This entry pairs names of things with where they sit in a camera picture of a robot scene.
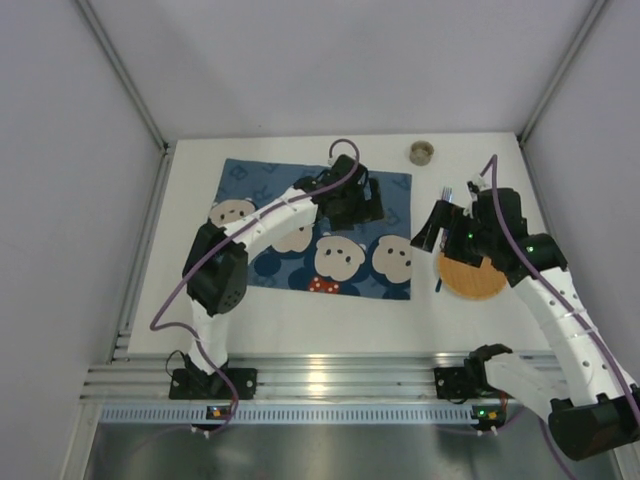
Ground blue bear placemat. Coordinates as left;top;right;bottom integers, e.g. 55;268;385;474
209;159;412;300

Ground small beige cup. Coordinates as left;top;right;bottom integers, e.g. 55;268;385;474
409;140;435;166

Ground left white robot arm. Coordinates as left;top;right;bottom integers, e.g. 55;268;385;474
182;155;384;376

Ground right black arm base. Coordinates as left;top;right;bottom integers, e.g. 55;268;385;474
433;367;500;404

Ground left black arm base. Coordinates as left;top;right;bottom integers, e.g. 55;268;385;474
165;350;258;400

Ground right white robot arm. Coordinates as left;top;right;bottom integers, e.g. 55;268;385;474
411;184;639;461

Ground iridescent purple fork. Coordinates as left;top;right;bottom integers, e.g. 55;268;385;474
441;187;453;202

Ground round woven wicker plate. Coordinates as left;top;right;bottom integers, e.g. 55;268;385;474
435;252;507;301

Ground slotted grey cable duct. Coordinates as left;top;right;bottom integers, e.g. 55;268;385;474
99;403;506;425

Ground right aluminium frame post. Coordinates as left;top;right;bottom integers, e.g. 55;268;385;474
517;0;612;148

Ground aluminium frame post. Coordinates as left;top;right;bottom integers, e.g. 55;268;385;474
72;0;169;153
517;0;612;148

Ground aluminium mounting rail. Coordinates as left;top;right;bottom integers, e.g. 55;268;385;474
80;353;465;403

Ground left aluminium frame post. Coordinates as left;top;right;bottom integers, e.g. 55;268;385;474
72;0;169;153

